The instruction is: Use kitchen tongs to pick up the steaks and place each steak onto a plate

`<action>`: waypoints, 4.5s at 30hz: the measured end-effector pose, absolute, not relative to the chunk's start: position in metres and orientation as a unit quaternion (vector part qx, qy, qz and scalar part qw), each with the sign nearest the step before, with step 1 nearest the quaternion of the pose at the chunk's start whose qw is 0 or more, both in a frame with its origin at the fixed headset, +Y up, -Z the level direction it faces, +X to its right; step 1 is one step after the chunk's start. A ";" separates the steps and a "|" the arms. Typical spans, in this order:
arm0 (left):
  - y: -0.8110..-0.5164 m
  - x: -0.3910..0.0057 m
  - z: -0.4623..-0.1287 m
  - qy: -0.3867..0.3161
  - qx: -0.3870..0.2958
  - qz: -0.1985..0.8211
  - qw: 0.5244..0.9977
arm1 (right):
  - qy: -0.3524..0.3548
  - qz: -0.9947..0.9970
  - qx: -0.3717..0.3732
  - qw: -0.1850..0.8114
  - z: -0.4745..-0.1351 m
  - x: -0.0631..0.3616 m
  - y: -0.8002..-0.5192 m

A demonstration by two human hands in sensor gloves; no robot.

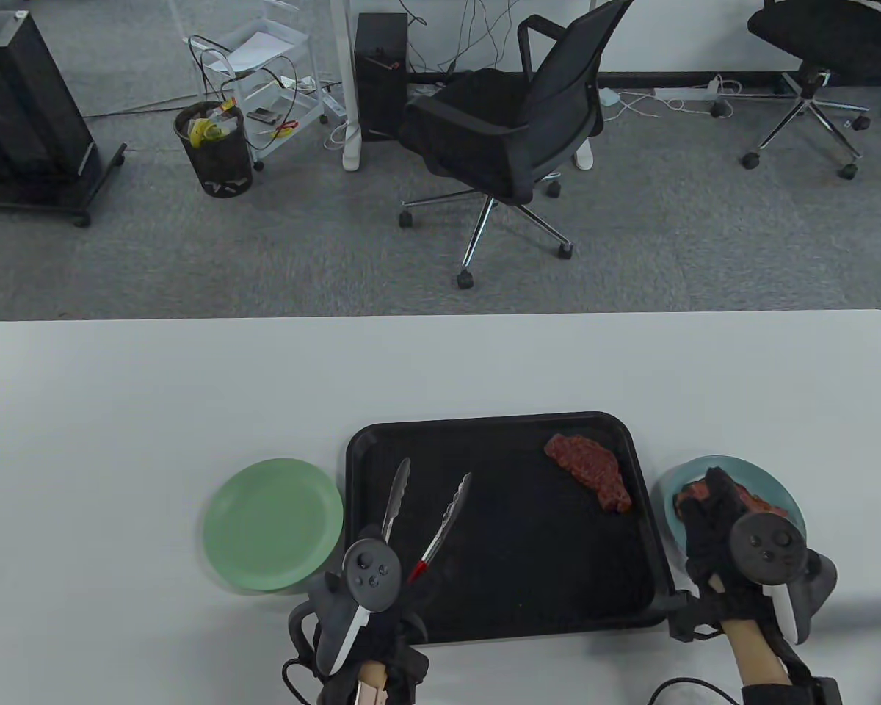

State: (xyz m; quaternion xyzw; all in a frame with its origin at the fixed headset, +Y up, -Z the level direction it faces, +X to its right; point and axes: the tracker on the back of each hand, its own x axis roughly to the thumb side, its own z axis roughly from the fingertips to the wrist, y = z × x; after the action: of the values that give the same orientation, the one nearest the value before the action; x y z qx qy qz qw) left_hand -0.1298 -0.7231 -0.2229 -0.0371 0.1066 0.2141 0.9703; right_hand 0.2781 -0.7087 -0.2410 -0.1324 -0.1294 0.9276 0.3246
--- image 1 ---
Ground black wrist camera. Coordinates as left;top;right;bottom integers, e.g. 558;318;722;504
668;591;717;644
385;645;431;705

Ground red raw steak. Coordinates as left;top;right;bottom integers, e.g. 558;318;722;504
545;433;632;515
673;479;788;522

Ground green plate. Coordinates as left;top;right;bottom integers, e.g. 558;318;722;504
204;458;344;594

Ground black cabinet on wheels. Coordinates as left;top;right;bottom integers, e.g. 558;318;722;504
0;9;128;227

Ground grey hand controller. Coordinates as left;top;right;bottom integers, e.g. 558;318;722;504
288;538;403;676
729;512;838;647

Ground person's left hand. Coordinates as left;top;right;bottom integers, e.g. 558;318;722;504
352;523;431;666

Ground person's left forearm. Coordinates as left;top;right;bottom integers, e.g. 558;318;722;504
356;661;391;705

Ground black mesh office chair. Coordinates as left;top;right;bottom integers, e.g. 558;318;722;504
398;0;636;289

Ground white power strip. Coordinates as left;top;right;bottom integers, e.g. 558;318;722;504
283;73;347;122
653;81;722;101

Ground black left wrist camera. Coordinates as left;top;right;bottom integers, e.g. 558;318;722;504
385;645;431;705

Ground person's right hand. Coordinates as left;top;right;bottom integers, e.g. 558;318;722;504
684;466;772;623

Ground grey right hand controller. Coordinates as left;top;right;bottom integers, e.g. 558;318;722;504
729;512;838;647

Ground grey left hand controller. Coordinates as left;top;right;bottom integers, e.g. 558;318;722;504
288;538;403;676

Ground black computer tower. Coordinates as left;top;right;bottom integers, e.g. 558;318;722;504
355;12;410;142

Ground red-handled steel kitchen tongs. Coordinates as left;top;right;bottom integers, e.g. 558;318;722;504
380;457;474;585

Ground person's right forearm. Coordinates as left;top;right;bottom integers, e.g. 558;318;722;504
719;617;788;687

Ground blue plate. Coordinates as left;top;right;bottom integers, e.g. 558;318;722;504
663;455;807;566

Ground black cable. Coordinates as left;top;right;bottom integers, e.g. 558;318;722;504
648;677;742;705

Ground white wire cart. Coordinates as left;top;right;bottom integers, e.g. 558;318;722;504
169;0;329;171

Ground white paper sheet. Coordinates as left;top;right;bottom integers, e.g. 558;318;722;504
224;33;296;71

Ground black mesh waste bin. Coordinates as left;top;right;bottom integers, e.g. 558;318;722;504
174;101;255;198

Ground black plastic tray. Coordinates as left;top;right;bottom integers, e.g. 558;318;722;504
345;411;676;647

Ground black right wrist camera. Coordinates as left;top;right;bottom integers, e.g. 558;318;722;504
668;591;717;644

